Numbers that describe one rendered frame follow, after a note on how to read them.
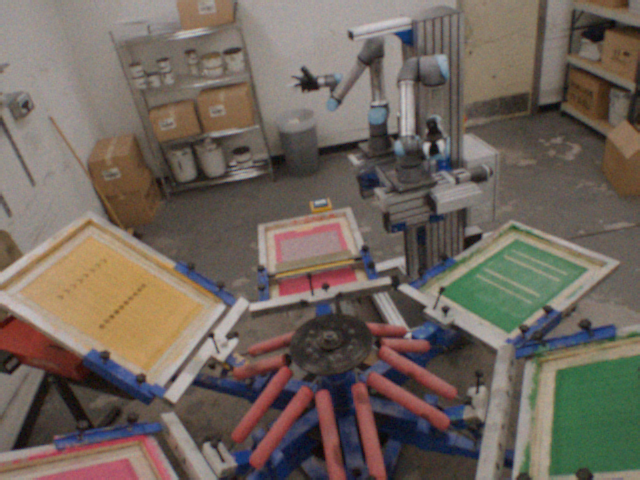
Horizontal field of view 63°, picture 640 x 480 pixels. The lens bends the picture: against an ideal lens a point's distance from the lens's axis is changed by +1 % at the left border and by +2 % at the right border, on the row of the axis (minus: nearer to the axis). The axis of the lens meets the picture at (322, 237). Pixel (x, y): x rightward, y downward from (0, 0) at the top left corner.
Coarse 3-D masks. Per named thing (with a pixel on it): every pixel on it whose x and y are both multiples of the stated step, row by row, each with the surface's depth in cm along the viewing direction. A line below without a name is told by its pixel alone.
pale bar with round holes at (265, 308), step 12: (336, 288) 250; (348, 288) 249; (360, 288) 247; (372, 288) 248; (384, 288) 249; (276, 300) 249; (288, 300) 248; (336, 300) 249; (252, 312) 246; (264, 312) 248; (276, 312) 248
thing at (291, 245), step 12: (276, 240) 310; (288, 240) 308; (300, 240) 306; (276, 252) 299; (288, 252) 297; (300, 252) 295; (300, 276) 276; (312, 276) 274; (288, 288) 269; (300, 288) 268
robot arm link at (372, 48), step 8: (368, 40) 295; (376, 40) 295; (368, 48) 294; (376, 48) 294; (360, 56) 296; (368, 56) 294; (376, 56) 297; (352, 64) 303; (360, 64) 298; (368, 64) 298; (352, 72) 302; (360, 72) 302; (344, 80) 306; (352, 80) 304; (336, 88) 311; (344, 88) 308; (336, 96) 312; (344, 96) 312; (328, 104) 313; (336, 104) 313
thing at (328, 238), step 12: (324, 228) 313; (336, 228) 311; (312, 240) 304; (324, 240) 302; (336, 240) 300; (312, 252) 293; (324, 252) 292; (324, 276) 273; (336, 276) 272; (348, 276) 270
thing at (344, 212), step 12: (312, 216) 320; (324, 216) 320; (336, 216) 321; (348, 216) 314; (264, 228) 317; (276, 228) 320; (264, 240) 305; (360, 240) 290; (264, 252) 294; (264, 264) 284
